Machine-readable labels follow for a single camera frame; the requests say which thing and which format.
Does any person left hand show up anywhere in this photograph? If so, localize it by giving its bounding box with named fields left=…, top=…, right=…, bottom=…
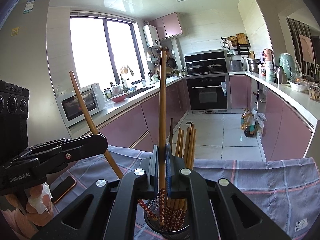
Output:
left=1, top=183, right=53, bottom=235

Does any white microwave oven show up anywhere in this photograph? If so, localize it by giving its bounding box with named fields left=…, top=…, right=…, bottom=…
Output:
left=56, top=83, right=105, bottom=128

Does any black wok on stove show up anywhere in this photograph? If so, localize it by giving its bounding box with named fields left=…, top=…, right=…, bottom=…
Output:
left=187, top=64, right=203, bottom=75

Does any steel stock pot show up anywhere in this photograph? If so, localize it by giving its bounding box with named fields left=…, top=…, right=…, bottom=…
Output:
left=247, top=59, right=261, bottom=74

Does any pink wall cabinet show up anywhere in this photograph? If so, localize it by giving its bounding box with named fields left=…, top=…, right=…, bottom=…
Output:
left=149, top=12, right=183, bottom=40

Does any blue plaid tablecloth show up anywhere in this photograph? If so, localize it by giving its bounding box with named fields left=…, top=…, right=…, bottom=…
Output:
left=50, top=154, right=319, bottom=239

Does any cooking oil bottle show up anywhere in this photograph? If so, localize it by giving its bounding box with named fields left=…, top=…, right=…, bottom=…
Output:
left=241, top=108, right=255, bottom=138

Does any smartphone orange case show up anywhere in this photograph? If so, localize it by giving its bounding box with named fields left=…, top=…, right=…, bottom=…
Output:
left=51, top=176, right=76, bottom=204

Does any black wall rack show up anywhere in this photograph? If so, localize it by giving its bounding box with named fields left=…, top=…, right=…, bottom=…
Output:
left=221, top=33, right=251, bottom=56

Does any built-in black oven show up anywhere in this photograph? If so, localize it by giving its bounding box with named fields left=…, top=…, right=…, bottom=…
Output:
left=184, top=49, right=231, bottom=114

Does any black mesh utensil holder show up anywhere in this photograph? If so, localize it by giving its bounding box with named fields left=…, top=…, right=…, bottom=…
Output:
left=144, top=197, right=190, bottom=239

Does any white water heater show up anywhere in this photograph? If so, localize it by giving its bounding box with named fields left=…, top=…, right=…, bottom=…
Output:
left=143, top=24, right=161, bottom=48

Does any gold chopstick red end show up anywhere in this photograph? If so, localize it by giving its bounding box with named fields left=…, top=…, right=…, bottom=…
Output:
left=158, top=50, right=167, bottom=227

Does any pink bowl on counter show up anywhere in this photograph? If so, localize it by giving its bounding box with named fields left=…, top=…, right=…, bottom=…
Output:
left=111, top=93, right=126, bottom=103

